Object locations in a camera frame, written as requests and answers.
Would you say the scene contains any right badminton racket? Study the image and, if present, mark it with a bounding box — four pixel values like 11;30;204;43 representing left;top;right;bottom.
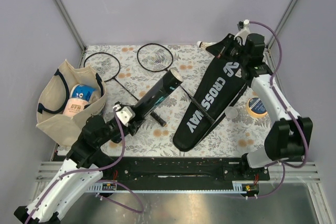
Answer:
136;43;215;123

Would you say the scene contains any left badminton racket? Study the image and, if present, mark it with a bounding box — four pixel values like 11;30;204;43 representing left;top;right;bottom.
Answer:
84;51;161;120

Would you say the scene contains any floral table mat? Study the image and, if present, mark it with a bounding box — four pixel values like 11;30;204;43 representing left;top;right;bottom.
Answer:
85;45;271;157

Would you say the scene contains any shuttlecock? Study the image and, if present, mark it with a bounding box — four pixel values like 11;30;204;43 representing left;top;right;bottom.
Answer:
196;41;215;50

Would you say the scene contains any masking tape roll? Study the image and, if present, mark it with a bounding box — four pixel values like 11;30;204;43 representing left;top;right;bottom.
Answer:
246;97;267;118

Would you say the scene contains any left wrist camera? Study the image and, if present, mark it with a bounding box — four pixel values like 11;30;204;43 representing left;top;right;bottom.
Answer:
113;104;135;127

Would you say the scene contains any right aluminium frame post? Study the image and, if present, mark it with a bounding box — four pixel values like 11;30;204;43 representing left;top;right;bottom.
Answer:
274;0;299;37

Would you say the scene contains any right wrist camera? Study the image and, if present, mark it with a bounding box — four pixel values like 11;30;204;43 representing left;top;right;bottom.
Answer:
234;19;250;46

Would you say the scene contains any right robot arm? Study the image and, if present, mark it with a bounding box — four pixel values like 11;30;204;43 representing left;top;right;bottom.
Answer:
202;33;313;180

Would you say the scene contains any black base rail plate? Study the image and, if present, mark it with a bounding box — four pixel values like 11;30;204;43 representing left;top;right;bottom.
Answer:
102;157;270;191

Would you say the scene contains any black racket cover bag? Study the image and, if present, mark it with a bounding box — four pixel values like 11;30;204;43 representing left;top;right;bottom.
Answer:
170;46;246;152

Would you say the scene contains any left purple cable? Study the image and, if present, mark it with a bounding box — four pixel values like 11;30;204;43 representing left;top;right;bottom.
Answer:
23;105;145;224

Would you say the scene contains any translucent tube lid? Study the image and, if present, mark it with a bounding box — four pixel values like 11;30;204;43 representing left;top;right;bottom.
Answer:
225;106;238;119

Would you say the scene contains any badminton racket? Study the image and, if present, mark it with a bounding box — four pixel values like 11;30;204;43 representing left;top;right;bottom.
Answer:
136;43;215;123
84;51;161;120

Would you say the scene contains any aluminium frame post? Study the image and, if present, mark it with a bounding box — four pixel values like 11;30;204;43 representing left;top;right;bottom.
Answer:
53;0;86;51
274;0;299;37

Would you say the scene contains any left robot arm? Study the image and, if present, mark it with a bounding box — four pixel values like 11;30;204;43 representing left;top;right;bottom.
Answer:
14;103;146;223

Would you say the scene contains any left aluminium frame post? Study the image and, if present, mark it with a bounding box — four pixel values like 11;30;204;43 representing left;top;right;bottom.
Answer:
53;0;86;51

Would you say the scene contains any blue white can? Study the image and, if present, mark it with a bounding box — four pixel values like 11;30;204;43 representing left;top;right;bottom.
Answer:
70;84;95;102

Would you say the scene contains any beige canvas tote bag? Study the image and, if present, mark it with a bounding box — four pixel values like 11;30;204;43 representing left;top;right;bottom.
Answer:
36;61;107;146

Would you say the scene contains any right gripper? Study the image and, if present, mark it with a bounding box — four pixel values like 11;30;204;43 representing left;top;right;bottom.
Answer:
205;34;249;65

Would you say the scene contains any black shuttlecock tube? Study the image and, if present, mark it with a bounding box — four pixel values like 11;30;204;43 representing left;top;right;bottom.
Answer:
132;69;184;126

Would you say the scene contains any pink labelled jar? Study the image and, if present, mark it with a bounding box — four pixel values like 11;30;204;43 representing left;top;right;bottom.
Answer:
63;98;87;117

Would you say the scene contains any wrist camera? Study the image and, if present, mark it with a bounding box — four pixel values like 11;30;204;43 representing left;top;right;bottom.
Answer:
113;104;135;127
234;19;250;46

